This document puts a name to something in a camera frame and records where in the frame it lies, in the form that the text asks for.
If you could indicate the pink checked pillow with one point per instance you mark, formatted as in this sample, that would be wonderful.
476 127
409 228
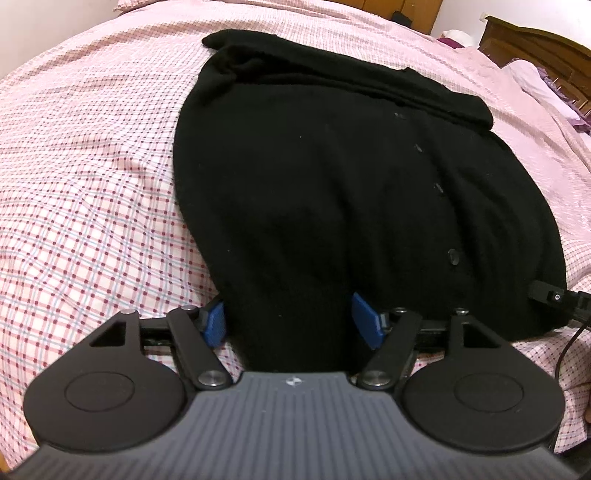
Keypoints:
131 3

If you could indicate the dark purple cloth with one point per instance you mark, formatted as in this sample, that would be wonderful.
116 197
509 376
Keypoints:
450 42

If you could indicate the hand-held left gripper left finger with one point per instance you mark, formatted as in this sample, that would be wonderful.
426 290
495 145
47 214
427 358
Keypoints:
213 323

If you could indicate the wooden wardrobe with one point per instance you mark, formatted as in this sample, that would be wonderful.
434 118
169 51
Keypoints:
415 11

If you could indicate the pink checked bed sheet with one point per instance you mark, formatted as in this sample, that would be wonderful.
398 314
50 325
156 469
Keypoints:
92 161

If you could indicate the white cloth bundle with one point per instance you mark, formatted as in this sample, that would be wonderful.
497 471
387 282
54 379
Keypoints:
457 36

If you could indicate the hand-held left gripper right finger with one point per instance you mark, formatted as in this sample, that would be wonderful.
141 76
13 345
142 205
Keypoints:
367 318

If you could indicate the black knit cardigan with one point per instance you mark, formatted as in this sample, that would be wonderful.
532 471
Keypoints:
346 184

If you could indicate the wooden headboard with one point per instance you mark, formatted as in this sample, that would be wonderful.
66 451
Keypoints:
540 50

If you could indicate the light purple pillow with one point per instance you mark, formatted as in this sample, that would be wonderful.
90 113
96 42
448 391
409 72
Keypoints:
540 87

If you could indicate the small black bag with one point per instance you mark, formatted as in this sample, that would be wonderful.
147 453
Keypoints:
402 17

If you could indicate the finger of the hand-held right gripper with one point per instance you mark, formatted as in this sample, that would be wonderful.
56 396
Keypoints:
549 294

